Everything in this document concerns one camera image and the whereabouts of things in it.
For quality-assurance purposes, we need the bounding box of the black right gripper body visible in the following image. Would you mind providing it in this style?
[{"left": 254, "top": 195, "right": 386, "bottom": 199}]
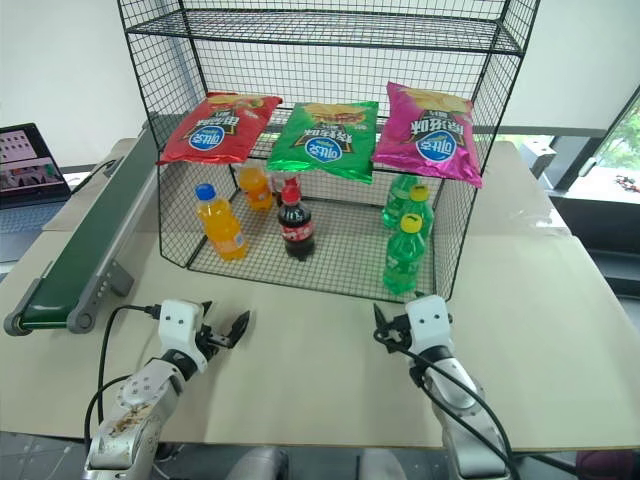
[{"left": 374, "top": 313, "right": 414, "bottom": 355}]

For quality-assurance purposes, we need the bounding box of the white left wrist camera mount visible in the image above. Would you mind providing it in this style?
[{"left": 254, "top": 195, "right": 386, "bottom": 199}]
[{"left": 158, "top": 298, "right": 210, "bottom": 374}]

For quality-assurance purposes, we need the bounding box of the magenta potato chip bag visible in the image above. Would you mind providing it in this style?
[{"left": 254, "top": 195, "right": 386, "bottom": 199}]
[{"left": 371, "top": 81, "right": 484, "bottom": 189}]

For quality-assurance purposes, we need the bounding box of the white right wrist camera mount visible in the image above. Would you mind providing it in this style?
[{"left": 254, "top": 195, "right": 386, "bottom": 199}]
[{"left": 403, "top": 294, "right": 457, "bottom": 362}]

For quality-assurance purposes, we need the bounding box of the grey rounded shape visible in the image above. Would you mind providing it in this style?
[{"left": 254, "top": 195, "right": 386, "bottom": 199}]
[{"left": 230, "top": 446, "right": 303, "bottom": 480}]

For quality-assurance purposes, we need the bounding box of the green soda bottle yellow cap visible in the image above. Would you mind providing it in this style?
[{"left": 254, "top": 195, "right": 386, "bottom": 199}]
[
  {"left": 400, "top": 183, "right": 435, "bottom": 242},
  {"left": 382, "top": 213, "right": 428, "bottom": 296}
]

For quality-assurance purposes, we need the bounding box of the green potato chip bag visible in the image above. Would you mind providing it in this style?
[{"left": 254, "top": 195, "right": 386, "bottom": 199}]
[{"left": 266, "top": 101, "right": 380, "bottom": 185}]

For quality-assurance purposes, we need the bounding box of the open laptop computer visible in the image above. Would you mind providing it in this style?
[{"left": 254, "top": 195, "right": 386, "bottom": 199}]
[{"left": 0, "top": 122, "right": 74, "bottom": 265}]

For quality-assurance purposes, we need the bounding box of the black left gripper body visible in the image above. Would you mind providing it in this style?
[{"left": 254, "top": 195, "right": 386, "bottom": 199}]
[{"left": 198, "top": 322, "right": 237, "bottom": 359}]

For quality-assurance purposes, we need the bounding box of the red potato chip bag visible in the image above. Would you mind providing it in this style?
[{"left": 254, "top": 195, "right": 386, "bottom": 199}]
[{"left": 156, "top": 91, "right": 284, "bottom": 166}]

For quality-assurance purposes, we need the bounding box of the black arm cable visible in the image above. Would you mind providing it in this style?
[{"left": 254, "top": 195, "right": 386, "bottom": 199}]
[
  {"left": 83, "top": 302, "right": 162, "bottom": 454},
  {"left": 374, "top": 333, "right": 515, "bottom": 480}
]

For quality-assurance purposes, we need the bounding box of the black wire mesh rack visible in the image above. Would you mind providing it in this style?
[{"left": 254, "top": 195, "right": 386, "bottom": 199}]
[{"left": 116, "top": 0, "right": 542, "bottom": 304}]

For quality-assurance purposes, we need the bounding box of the cola bottle red cap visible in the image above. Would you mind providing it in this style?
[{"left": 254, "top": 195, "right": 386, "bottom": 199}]
[
  {"left": 276, "top": 181, "right": 317, "bottom": 263},
  {"left": 270, "top": 170, "right": 303, "bottom": 200}
]

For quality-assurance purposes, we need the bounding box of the green conveyor belt grey frame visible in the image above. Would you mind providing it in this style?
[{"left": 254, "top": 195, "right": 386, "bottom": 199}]
[{"left": 3, "top": 118, "right": 169, "bottom": 336}]

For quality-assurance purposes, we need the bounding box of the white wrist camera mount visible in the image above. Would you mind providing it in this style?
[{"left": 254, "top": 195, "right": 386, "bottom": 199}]
[
  {"left": 158, "top": 298, "right": 210, "bottom": 374},
  {"left": 403, "top": 294, "right": 457, "bottom": 362}
]

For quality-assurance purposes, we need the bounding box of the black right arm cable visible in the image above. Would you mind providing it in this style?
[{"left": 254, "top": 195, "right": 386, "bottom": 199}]
[{"left": 374, "top": 333, "right": 515, "bottom": 480}]

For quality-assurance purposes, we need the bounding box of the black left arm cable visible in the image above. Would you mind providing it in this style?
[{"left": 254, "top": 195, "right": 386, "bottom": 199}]
[{"left": 83, "top": 302, "right": 162, "bottom": 454}]

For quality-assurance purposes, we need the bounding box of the orange soda bottle blue cap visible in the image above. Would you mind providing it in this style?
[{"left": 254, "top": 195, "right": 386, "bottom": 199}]
[{"left": 194, "top": 183, "right": 250, "bottom": 263}]

